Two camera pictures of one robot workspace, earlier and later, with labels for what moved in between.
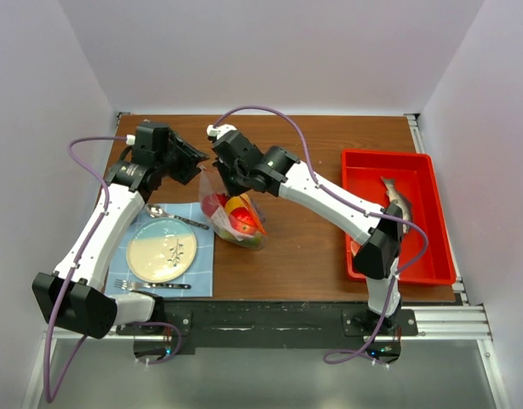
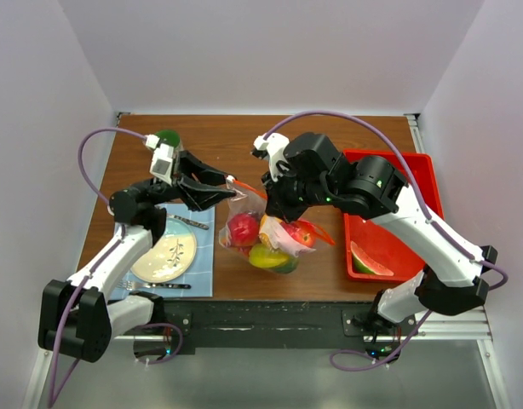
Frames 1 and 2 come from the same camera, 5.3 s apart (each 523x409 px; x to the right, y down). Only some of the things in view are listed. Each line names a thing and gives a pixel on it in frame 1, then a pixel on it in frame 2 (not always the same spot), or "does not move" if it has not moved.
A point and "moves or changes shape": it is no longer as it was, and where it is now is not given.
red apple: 211,202 moves or changes shape
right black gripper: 231,188 -> 277,204
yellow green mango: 252,242 -> 290,266
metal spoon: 155,210 does not move
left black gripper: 191,158 -> 196,197
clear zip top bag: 238,219 moves or changes shape
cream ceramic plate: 161,250 does not move
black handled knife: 127,285 does not move
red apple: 241,220 -> 302,231
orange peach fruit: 242,200 -> 263,238
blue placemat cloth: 201,275 does not move
